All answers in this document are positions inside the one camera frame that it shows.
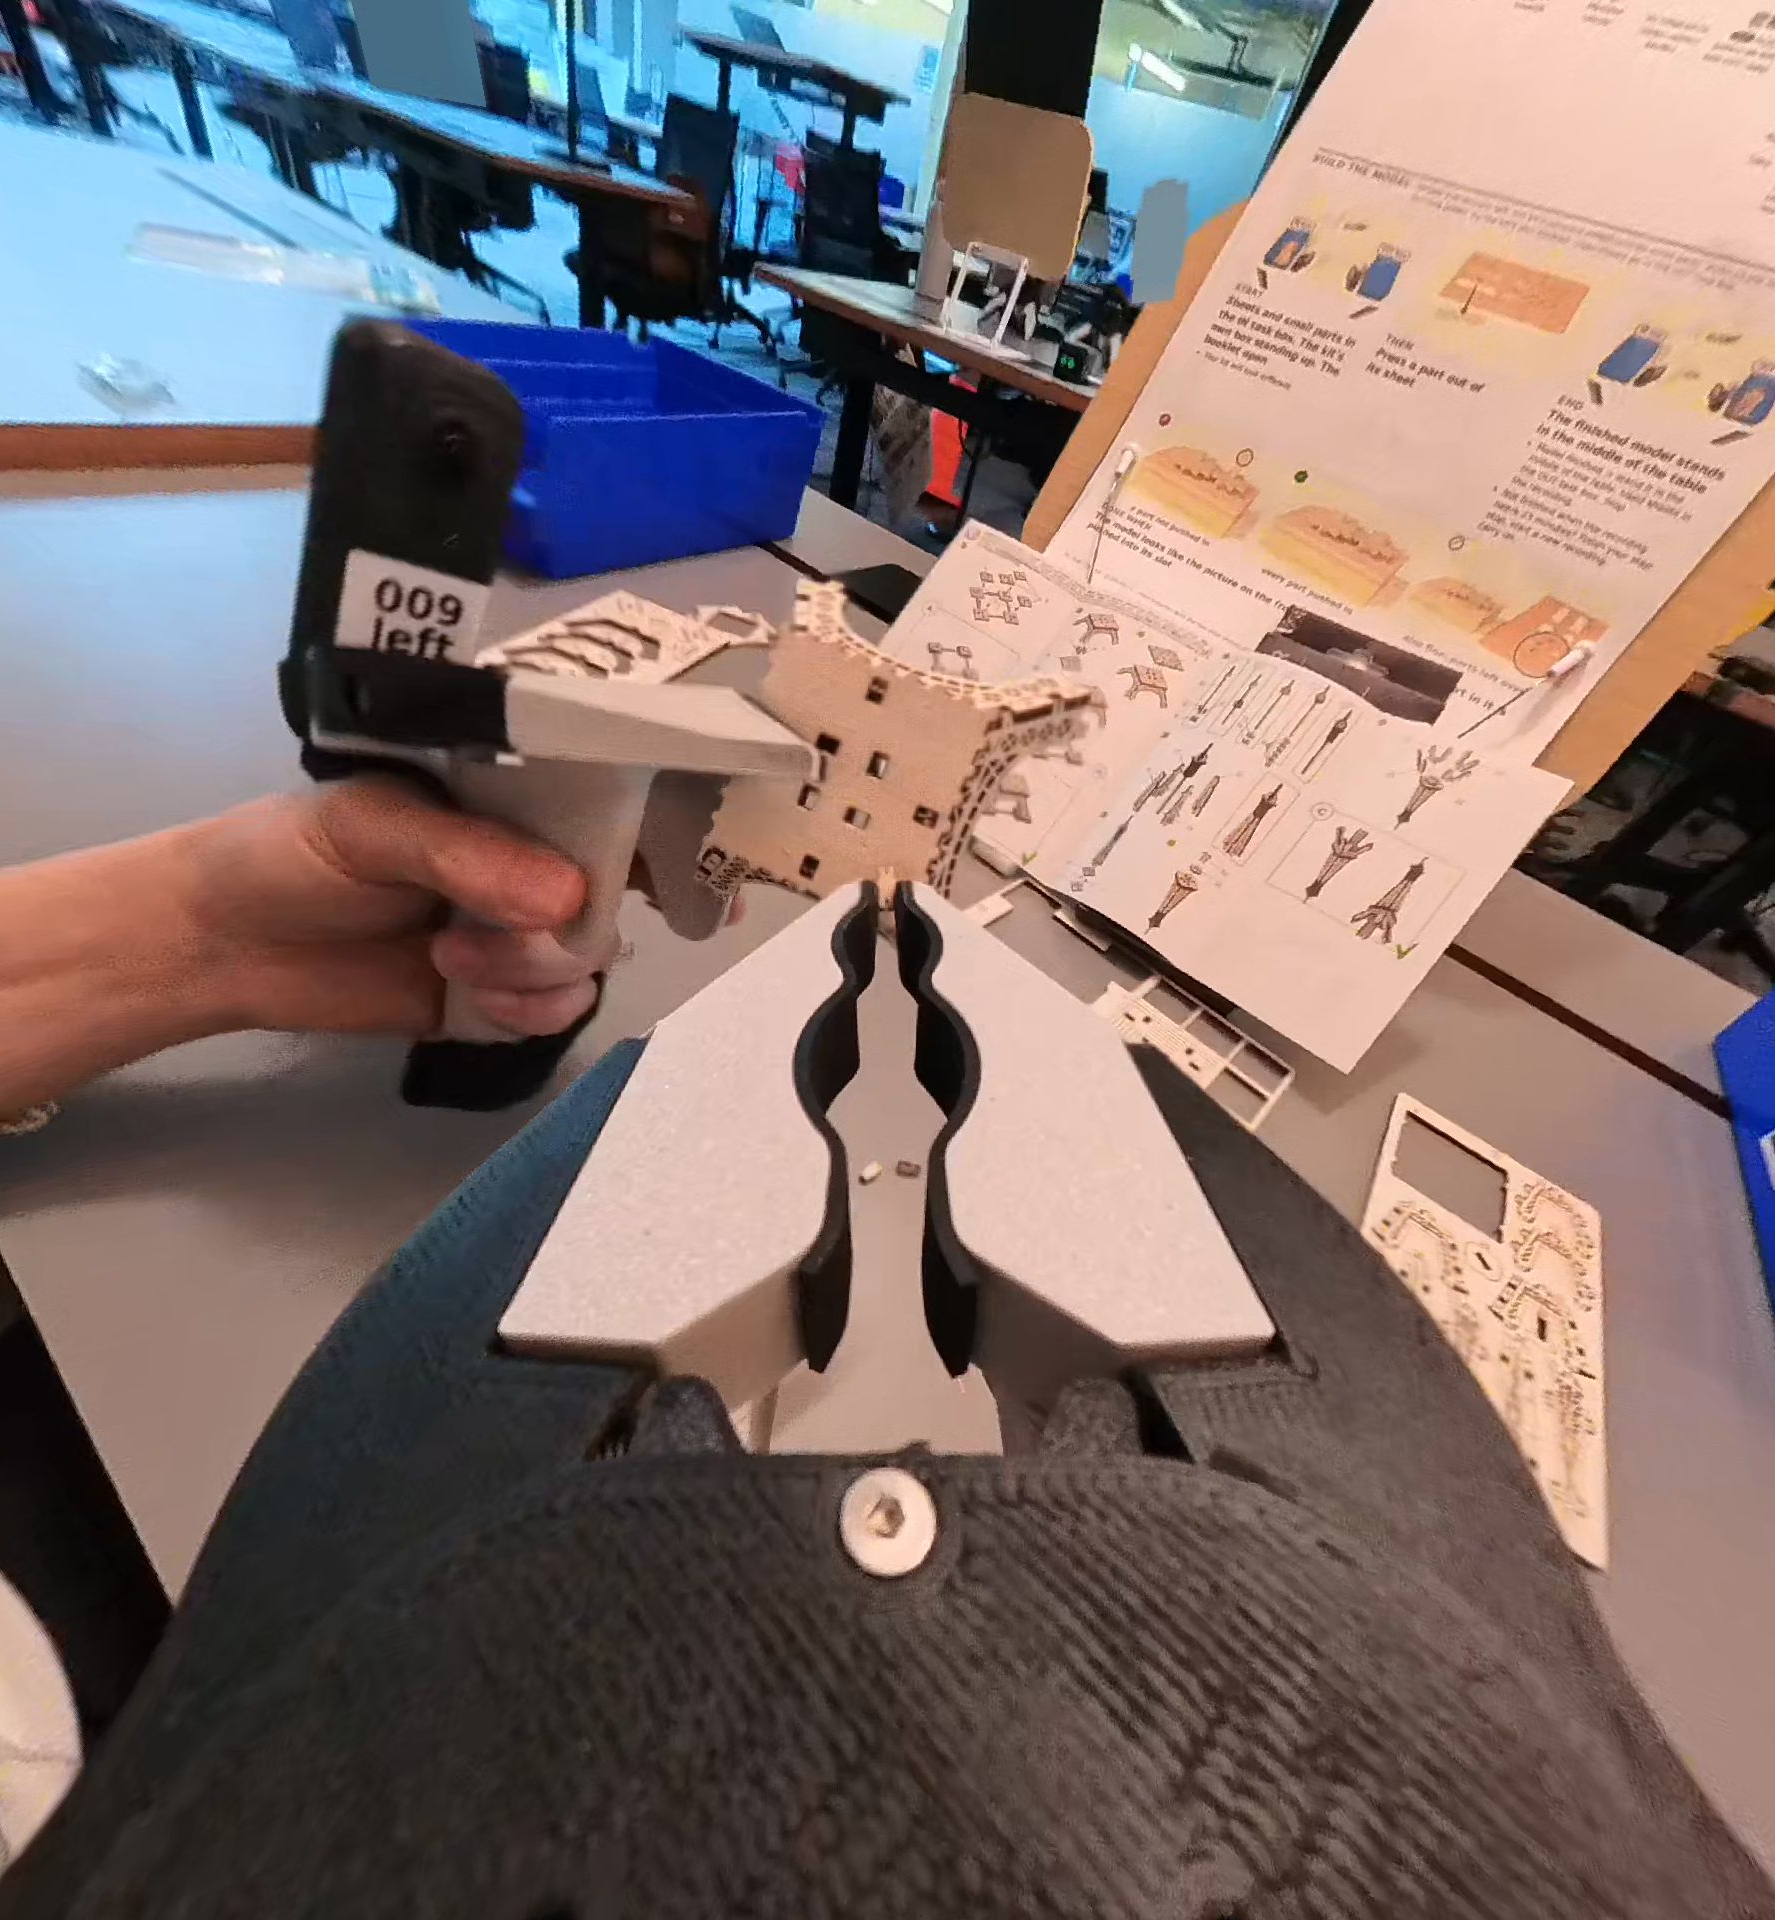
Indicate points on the person's left hand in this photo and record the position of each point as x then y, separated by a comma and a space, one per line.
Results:
302, 915

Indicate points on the cardboard sign on stand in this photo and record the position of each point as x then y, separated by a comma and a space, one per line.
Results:
1015, 173

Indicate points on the wooden tower base model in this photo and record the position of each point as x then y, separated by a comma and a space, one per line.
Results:
887, 734

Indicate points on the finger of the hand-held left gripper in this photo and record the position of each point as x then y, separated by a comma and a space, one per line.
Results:
633, 729

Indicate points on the wooden sheet frame with platform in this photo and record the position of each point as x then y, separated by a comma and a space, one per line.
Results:
1150, 1024

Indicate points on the white instruction booklet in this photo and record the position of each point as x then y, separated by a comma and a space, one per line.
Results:
1277, 840

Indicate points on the grey desk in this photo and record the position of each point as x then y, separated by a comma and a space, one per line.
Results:
228, 1201

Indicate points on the cardboard backing board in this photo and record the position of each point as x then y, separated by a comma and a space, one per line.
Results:
1712, 645

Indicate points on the clear acrylic piece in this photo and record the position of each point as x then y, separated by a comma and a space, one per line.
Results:
124, 383

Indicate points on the plain blue plastic bin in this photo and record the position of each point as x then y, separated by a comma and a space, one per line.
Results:
646, 496

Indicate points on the wooden sheet with small parts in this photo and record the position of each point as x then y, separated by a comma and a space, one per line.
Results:
1443, 1274

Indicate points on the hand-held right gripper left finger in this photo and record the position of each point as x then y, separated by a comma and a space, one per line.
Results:
678, 1201

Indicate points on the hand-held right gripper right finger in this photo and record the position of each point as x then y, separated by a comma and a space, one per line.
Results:
1096, 1201

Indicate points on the wooden desk with black legs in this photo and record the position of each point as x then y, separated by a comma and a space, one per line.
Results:
903, 316

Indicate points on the large instruction poster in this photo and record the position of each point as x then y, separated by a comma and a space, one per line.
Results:
1501, 301

